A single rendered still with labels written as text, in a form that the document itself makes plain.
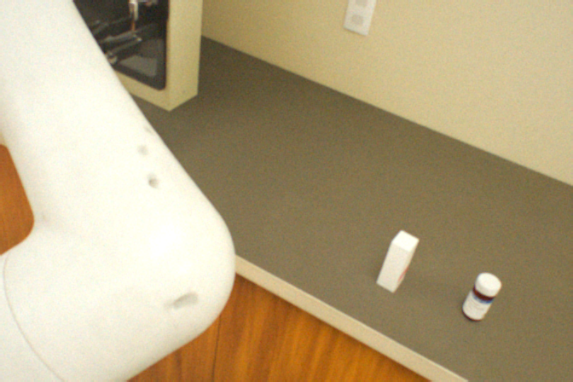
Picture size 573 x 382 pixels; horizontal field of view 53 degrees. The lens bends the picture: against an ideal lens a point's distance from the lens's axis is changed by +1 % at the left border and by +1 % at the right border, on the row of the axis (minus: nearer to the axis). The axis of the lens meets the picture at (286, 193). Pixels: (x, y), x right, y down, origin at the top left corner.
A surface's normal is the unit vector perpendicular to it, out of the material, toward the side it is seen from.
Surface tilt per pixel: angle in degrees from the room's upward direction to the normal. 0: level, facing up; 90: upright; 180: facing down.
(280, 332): 90
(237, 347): 90
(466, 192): 1
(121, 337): 75
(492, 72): 90
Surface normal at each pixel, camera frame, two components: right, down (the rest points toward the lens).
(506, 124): -0.49, 0.49
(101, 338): 0.19, 0.36
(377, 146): 0.15, -0.77
